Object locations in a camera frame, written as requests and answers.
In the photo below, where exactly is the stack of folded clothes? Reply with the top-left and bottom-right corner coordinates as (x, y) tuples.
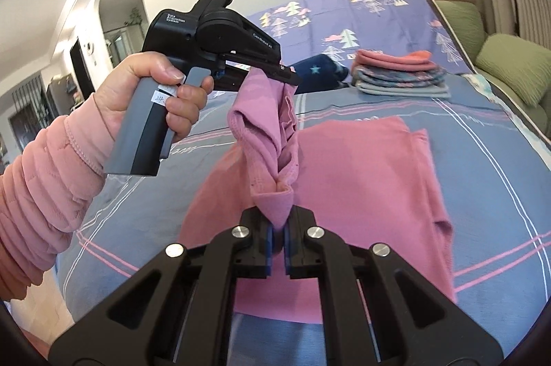
(349, 48), (452, 99)

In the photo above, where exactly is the purple grey printed bed sheet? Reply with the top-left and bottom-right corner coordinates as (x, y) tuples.
(55, 0), (551, 366)

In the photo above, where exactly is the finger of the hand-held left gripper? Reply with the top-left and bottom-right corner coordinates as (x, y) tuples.
(214, 67), (253, 92)
(223, 53), (303, 88)

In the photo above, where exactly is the pink garment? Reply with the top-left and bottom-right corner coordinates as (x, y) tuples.
(178, 68), (458, 326)

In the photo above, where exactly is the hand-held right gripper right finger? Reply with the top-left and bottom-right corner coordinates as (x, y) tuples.
(282, 208), (504, 366)

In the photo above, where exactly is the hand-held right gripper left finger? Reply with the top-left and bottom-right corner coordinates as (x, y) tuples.
(48, 208), (274, 366)

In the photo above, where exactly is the green ribbed cushion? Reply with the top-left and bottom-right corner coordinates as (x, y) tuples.
(475, 33), (551, 109)
(438, 0), (488, 68)

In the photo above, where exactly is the navy plush star garment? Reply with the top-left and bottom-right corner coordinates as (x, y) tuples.
(285, 53), (352, 95)

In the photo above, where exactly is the person's left hand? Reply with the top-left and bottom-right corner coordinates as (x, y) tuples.
(92, 50), (215, 145)

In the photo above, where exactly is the black wall television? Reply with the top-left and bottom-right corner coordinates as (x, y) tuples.
(70, 38), (96, 103)

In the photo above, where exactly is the person's left forearm pink sleeve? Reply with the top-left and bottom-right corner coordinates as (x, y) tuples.
(0, 93), (118, 303)

